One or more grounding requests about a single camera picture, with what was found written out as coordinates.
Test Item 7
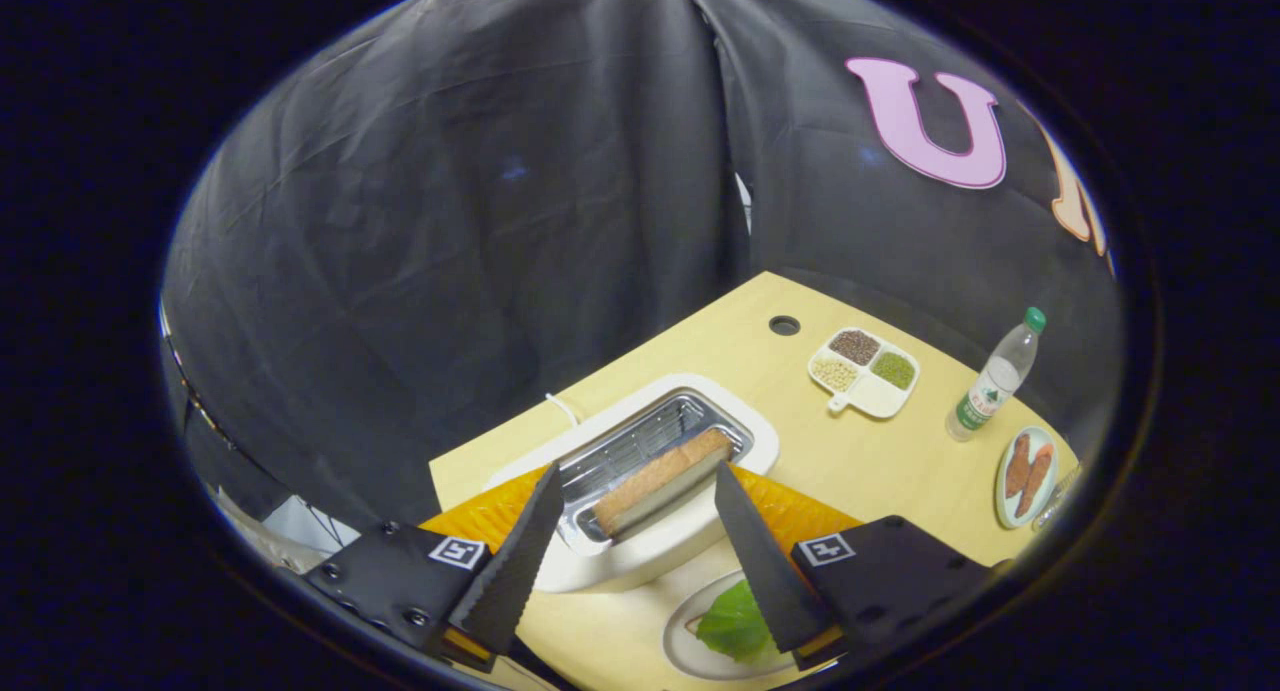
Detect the black backdrop cloth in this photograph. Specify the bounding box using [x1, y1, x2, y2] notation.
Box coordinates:
[160, 0, 1126, 572]

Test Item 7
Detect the toasted bread slice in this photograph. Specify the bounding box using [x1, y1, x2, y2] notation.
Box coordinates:
[592, 428, 734, 538]

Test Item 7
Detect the brown meat piece orange tip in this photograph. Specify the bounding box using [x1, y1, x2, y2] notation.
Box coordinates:
[1017, 443, 1054, 517]

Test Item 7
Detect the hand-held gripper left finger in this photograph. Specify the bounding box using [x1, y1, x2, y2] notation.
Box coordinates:
[300, 461, 566, 672]

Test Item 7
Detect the clear glass utensil holder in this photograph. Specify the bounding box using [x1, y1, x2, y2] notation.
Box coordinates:
[1030, 463, 1083, 532]

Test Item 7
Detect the clear water bottle green cap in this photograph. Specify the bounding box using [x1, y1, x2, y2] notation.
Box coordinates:
[945, 307, 1047, 443]

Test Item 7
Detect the green lettuce leaf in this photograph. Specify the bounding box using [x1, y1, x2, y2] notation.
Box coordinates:
[696, 579, 776, 664]

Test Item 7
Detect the pale oval plate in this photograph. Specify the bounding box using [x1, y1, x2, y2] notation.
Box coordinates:
[994, 426, 1061, 530]

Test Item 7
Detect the white divided bean dish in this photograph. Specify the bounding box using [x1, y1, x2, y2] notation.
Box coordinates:
[807, 327, 921, 419]

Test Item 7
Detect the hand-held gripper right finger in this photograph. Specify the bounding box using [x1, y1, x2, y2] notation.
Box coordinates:
[714, 461, 1001, 672]

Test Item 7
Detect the white toaster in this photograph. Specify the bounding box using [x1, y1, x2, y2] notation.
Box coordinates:
[483, 373, 781, 594]

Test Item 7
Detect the round white plate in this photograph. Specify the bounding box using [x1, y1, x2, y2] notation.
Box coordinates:
[662, 569, 851, 682]

